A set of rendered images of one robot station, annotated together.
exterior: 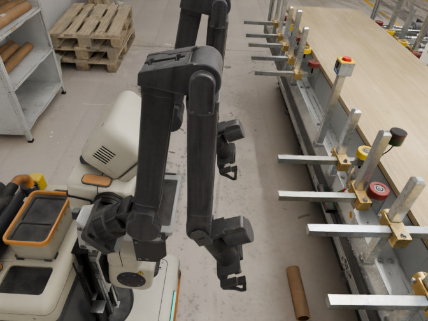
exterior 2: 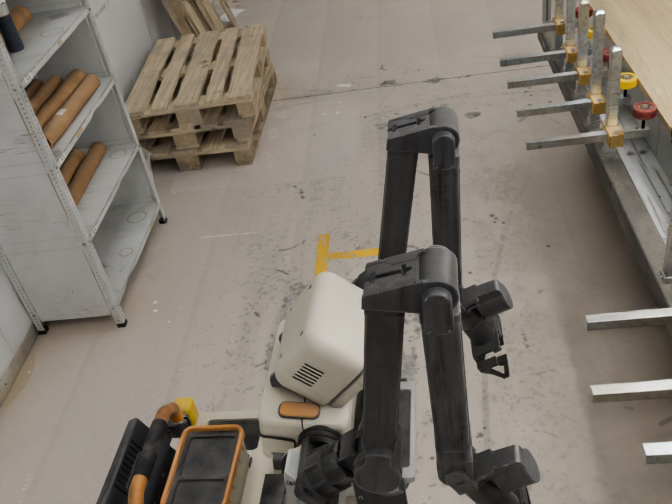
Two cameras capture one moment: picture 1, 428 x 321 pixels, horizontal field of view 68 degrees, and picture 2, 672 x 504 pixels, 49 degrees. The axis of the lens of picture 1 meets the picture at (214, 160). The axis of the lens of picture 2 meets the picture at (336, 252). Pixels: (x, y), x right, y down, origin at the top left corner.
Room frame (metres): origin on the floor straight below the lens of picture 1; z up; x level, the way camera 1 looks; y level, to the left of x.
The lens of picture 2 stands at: (-0.29, -0.02, 2.25)
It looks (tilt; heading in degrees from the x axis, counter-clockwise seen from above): 37 degrees down; 13
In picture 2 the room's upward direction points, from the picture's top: 11 degrees counter-clockwise
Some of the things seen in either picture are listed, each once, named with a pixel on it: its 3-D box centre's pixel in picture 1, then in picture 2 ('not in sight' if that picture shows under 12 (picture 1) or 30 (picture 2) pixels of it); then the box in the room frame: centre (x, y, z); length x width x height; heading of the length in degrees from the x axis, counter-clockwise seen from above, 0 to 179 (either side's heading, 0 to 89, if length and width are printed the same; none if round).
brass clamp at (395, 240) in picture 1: (393, 227); not in sight; (0.73, -0.65, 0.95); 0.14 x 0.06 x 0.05; 3
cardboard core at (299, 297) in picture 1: (297, 292); not in sight; (0.94, -0.54, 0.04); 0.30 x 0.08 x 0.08; 3
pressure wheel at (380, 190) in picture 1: (374, 197); not in sight; (0.96, -0.70, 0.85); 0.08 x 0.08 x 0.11
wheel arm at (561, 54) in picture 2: (269, 36); (549, 56); (2.95, -0.43, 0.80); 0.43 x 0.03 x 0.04; 93
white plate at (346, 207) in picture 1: (342, 200); not in sight; (1.03, -0.61, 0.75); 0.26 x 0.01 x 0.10; 3
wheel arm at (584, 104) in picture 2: (278, 58); (572, 106); (2.45, -0.45, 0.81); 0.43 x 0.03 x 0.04; 93
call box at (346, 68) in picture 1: (344, 67); not in sight; (1.51, -0.60, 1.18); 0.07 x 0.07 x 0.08; 3
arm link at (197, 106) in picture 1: (201, 163); (447, 381); (0.48, 0.02, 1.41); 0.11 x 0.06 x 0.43; 0
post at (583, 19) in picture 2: (285, 37); (582, 56); (2.75, -0.53, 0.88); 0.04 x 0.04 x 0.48; 3
